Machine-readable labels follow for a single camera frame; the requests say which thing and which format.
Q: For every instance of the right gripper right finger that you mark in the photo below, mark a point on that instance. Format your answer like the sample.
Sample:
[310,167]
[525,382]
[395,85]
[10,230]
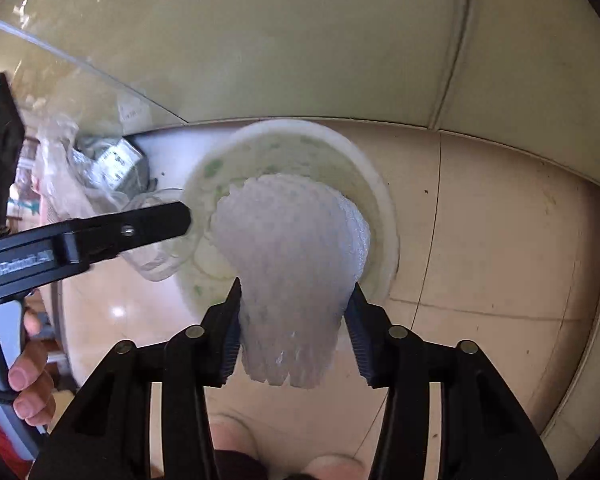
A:
[368,327]

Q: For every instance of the plastic bags on floor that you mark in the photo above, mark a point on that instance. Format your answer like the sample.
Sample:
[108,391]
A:
[82,175]

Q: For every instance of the person left hand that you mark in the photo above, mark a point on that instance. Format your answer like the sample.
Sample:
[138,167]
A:
[35,403]

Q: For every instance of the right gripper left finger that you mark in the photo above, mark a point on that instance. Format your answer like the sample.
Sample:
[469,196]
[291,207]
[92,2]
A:
[222,338]

